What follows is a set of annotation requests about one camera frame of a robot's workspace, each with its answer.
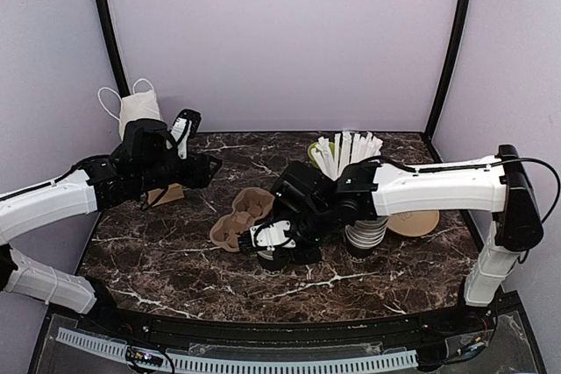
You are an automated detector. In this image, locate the left black frame post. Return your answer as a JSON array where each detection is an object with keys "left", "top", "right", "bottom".
[{"left": 95, "top": 0, "right": 130, "bottom": 97}]

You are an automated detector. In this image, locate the black frame post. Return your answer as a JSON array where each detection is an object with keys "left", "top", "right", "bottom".
[
  {"left": 95, "top": 0, "right": 130, "bottom": 97},
  {"left": 423, "top": 0, "right": 470, "bottom": 140}
]

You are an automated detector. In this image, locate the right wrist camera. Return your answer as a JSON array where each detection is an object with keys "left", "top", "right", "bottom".
[{"left": 238, "top": 220, "right": 295, "bottom": 253}]

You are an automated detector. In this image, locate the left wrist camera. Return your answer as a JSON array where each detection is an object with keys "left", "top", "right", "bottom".
[{"left": 167, "top": 109, "right": 202, "bottom": 159}]

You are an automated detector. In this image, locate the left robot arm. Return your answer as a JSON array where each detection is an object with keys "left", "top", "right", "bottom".
[{"left": 1, "top": 109, "right": 222, "bottom": 335}]

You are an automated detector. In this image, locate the bundle of white wrapped straws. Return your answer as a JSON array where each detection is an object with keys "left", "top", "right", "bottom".
[{"left": 316, "top": 131, "right": 383, "bottom": 180}]

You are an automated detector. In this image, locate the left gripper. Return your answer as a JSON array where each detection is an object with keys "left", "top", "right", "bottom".
[{"left": 135, "top": 149, "right": 222, "bottom": 194}]

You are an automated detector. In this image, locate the stack of paper cups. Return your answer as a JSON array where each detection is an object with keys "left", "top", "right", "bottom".
[{"left": 344, "top": 216, "right": 388, "bottom": 263}]

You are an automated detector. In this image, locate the beige plate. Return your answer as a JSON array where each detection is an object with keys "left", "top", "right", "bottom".
[{"left": 387, "top": 210, "right": 440, "bottom": 237}]

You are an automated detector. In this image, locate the green bowl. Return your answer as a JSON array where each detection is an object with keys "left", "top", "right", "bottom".
[{"left": 308, "top": 142, "right": 336, "bottom": 169}]

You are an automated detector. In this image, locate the right black frame post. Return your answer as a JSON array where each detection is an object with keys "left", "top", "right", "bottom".
[{"left": 423, "top": 0, "right": 470, "bottom": 140}]

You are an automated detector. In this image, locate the black paper coffee cup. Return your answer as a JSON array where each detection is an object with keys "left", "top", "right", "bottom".
[{"left": 257, "top": 250, "right": 290, "bottom": 277}]

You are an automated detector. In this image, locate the brown pulp cup carrier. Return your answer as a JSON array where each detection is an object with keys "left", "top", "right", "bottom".
[{"left": 209, "top": 187, "right": 274, "bottom": 252}]

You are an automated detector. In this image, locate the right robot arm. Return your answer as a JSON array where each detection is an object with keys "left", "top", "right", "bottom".
[{"left": 253, "top": 145, "right": 543, "bottom": 334}]

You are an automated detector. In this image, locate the brown paper bag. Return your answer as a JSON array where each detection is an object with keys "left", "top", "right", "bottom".
[{"left": 97, "top": 78, "right": 184, "bottom": 207}]

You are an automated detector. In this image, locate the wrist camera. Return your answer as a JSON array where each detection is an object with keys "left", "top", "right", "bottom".
[
  {"left": 238, "top": 220, "right": 295, "bottom": 253},
  {"left": 167, "top": 109, "right": 202, "bottom": 159}
]

